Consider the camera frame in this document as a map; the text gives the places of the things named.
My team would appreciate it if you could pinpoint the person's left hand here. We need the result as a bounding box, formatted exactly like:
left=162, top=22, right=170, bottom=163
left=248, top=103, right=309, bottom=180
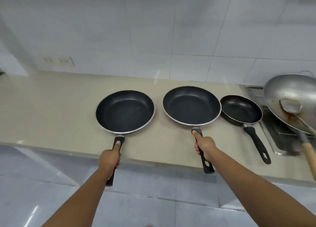
left=98, top=141, right=122, bottom=180

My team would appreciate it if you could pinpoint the person's right hand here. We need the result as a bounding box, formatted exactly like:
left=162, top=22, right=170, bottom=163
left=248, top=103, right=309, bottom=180
left=192, top=130, right=218, bottom=163

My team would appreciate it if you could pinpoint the person's left forearm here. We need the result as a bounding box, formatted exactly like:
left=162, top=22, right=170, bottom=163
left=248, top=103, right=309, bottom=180
left=41, top=170, right=114, bottom=227

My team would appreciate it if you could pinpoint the person's right forearm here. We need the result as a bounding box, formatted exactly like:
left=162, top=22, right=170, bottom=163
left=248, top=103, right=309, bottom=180
left=207, top=147, right=316, bottom=227

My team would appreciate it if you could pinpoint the small black frying pan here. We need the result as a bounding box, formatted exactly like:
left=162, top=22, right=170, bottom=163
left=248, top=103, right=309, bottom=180
left=220, top=95, right=272, bottom=165

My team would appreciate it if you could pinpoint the steel gas stove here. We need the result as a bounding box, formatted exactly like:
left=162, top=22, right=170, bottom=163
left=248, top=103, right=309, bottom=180
left=244, top=85, right=312, bottom=156

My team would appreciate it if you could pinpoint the steel wok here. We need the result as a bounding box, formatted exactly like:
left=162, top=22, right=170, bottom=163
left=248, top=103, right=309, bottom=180
left=263, top=71, right=316, bottom=136

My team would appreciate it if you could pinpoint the white wall socket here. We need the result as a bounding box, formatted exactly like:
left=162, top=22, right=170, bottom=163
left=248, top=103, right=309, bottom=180
left=42, top=57, right=75, bottom=67

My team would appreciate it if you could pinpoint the metal spatula with wooden handle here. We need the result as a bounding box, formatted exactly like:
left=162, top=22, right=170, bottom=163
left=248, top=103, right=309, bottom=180
left=279, top=100, right=316, bottom=182

